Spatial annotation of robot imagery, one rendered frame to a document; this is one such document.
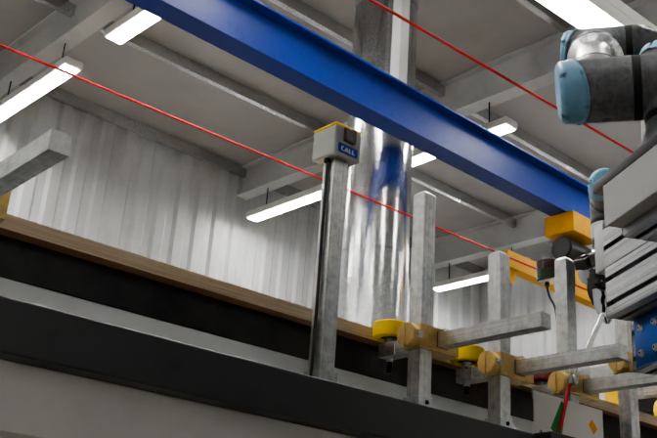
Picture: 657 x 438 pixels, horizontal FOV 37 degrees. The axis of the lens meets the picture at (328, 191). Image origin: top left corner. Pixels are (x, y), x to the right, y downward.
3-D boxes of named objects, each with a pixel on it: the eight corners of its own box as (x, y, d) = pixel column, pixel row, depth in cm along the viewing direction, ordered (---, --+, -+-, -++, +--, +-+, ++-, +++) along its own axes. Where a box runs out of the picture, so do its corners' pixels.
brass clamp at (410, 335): (460, 357, 205) (460, 333, 207) (416, 343, 197) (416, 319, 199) (438, 362, 209) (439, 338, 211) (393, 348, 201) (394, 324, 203)
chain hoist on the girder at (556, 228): (601, 284, 735) (598, 223, 754) (575, 272, 714) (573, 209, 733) (571, 289, 753) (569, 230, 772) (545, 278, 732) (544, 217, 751)
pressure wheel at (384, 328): (406, 378, 216) (408, 328, 220) (409, 370, 208) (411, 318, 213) (370, 376, 216) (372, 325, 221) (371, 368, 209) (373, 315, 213)
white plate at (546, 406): (605, 453, 230) (603, 410, 234) (536, 435, 215) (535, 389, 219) (603, 454, 231) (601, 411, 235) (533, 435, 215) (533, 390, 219)
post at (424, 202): (430, 414, 196) (436, 193, 215) (417, 411, 194) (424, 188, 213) (417, 416, 199) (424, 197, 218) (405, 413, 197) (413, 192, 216)
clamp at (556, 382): (599, 401, 235) (598, 380, 237) (565, 390, 227) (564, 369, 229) (580, 404, 239) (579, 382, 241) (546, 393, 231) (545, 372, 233)
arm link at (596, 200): (635, 163, 234) (635, 182, 244) (586, 166, 238) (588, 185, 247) (636, 194, 231) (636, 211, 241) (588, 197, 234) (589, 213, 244)
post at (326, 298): (336, 384, 181) (351, 162, 199) (317, 379, 179) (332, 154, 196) (321, 387, 185) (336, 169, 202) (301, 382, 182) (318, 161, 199)
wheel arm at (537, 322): (551, 334, 185) (551, 312, 187) (541, 330, 183) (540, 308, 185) (388, 365, 216) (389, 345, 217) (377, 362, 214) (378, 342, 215)
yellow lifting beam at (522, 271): (641, 334, 774) (638, 295, 786) (507, 278, 670) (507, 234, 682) (631, 336, 780) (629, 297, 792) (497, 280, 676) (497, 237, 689)
